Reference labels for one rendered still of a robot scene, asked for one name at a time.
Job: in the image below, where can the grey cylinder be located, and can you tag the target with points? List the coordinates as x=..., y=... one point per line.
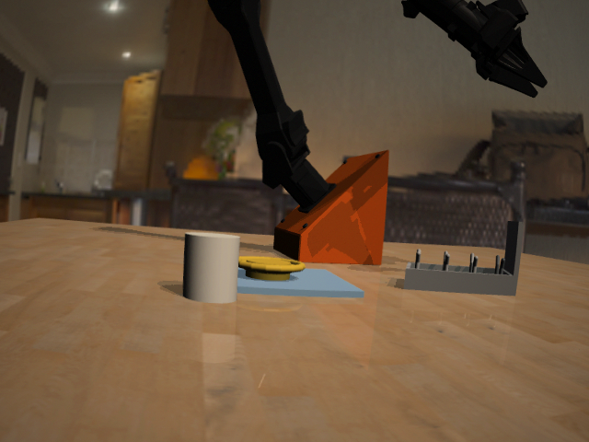
x=210, y=267

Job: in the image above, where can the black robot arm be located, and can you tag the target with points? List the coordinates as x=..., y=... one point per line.
x=280, y=132

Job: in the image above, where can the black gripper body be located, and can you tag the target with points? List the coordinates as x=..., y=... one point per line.
x=481, y=36

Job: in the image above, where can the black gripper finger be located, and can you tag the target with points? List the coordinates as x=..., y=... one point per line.
x=512, y=81
x=514, y=58

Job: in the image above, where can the yellow round plate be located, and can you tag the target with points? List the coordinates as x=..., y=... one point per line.
x=267, y=268

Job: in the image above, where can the grey dish rack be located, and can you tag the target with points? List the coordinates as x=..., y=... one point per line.
x=501, y=280

